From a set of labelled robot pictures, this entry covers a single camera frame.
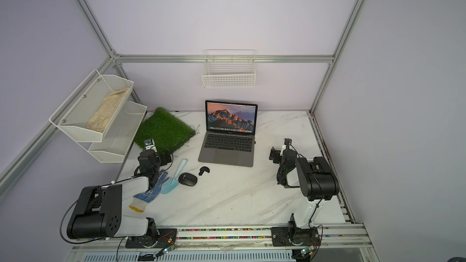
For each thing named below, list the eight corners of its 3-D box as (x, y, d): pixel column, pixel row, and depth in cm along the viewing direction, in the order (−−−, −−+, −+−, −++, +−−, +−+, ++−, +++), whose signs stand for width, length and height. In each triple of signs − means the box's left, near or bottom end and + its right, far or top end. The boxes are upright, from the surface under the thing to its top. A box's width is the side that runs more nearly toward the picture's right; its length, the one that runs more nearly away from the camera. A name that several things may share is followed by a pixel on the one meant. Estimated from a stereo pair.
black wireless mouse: (178, 182, 91) (176, 180, 89) (183, 173, 94) (182, 171, 92) (194, 188, 89) (193, 186, 87) (198, 178, 92) (198, 176, 90)
